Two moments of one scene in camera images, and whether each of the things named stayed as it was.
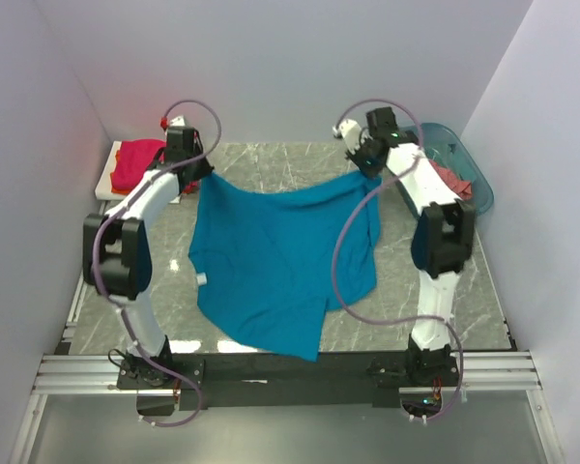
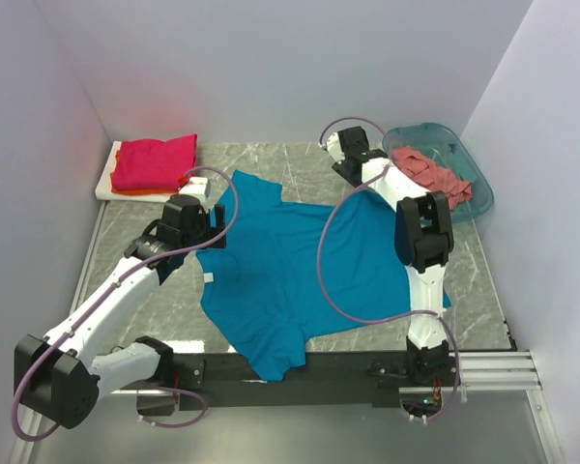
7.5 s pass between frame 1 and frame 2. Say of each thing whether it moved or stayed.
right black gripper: moved
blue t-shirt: moved
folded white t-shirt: stayed
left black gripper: moved
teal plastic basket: stayed
